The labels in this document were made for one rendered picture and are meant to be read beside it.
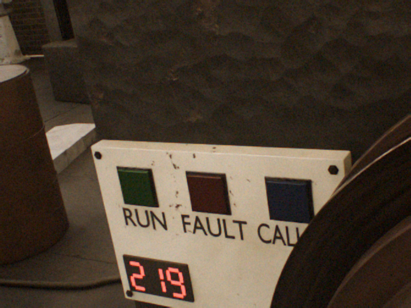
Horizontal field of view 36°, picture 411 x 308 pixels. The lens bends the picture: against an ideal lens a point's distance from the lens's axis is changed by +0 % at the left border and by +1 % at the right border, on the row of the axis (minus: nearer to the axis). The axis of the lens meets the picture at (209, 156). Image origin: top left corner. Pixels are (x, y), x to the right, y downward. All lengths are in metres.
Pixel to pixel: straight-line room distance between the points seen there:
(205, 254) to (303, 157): 0.15
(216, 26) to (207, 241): 0.20
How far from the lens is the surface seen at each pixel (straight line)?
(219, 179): 0.55
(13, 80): 3.08
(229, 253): 0.60
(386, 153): 0.35
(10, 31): 9.04
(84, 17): 0.61
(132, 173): 0.61
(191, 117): 0.57
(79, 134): 4.73
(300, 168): 0.52
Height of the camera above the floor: 1.43
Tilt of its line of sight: 21 degrees down
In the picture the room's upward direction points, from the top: 9 degrees counter-clockwise
